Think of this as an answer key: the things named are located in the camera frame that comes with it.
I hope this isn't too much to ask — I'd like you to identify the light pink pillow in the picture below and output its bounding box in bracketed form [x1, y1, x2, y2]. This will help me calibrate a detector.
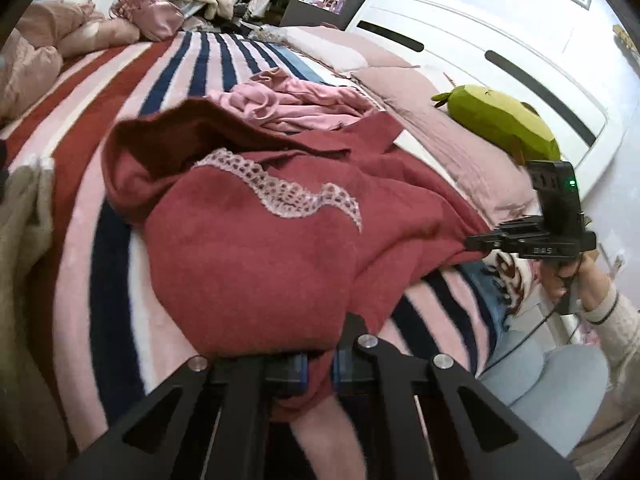
[285, 24, 417, 74]

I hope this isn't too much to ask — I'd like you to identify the black cable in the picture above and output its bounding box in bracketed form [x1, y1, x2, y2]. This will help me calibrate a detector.
[482, 290, 572, 368]

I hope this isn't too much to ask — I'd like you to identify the printed white bed sheet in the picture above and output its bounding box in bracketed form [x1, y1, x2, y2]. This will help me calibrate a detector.
[482, 252, 539, 312]

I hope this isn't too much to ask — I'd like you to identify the person's leg in jeans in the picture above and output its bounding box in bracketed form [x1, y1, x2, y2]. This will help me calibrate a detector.
[479, 340, 612, 461]

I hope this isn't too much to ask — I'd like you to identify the pink quilt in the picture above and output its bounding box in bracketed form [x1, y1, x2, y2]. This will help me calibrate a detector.
[0, 0, 142, 122]

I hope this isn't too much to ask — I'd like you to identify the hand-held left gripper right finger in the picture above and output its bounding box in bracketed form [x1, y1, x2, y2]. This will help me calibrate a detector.
[332, 312, 583, 480]

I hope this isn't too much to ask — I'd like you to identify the white headboard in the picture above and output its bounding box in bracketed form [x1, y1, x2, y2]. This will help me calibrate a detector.
[345, 0, 627, 211]

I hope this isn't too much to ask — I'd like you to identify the dark desk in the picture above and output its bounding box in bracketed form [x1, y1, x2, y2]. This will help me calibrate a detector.
[279, 0, 352, 29]

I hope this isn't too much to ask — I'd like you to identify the pink garment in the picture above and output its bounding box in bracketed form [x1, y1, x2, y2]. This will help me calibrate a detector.
[207, 67, 396, 136]

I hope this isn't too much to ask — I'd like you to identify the pink ribbed pillow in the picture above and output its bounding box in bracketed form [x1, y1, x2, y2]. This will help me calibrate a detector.
[352, 65, 545, 222]

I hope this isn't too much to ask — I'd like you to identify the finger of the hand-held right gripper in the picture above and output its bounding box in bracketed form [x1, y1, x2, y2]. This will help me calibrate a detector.
[465, 227, 504, 253]

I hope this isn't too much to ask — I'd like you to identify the green avocado plush toy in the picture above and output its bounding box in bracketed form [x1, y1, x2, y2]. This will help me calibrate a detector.
[431, 85, 562, 162]

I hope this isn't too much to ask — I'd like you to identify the person's right hand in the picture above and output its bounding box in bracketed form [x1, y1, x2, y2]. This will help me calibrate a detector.
[542, 252, 611, 313]

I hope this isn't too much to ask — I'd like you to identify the pink satin bag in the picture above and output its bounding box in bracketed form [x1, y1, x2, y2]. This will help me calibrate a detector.
[110, 0, 187, 43]

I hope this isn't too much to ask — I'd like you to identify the beige cloth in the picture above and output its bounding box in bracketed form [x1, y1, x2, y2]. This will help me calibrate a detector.
[0, 159, 67, 463]

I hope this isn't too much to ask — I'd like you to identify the person's right forearm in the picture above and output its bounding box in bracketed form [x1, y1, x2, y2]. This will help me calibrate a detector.
[580, 280, 640, 398]

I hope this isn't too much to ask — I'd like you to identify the red sweater with lace collar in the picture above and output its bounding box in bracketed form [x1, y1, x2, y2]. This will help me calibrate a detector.
[102, 97, 495, 421]

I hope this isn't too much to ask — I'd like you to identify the striped blanket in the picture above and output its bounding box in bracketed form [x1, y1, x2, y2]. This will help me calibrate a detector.
[0, 30, 507, 480]

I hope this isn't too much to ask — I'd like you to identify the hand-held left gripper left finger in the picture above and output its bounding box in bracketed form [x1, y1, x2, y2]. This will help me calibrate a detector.
[60, 352, 311, 480]

